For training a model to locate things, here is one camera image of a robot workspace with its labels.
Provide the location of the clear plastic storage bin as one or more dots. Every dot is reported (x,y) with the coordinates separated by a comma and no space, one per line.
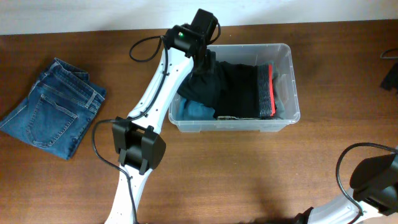
(287,112)

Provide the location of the light blue jeans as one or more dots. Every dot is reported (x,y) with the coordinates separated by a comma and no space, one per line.
(280,105)

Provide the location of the black garment with red stripe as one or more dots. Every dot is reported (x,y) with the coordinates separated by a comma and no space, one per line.
(245,90)

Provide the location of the small blue denim cloth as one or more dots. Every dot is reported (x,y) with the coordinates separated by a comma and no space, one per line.
(194,111)

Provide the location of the dark blue jeans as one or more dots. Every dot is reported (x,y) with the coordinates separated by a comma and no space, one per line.
(58,110)

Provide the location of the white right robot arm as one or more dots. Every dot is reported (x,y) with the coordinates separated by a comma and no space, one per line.
(372,192)

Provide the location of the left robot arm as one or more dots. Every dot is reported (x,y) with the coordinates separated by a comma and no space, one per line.
(137,138)

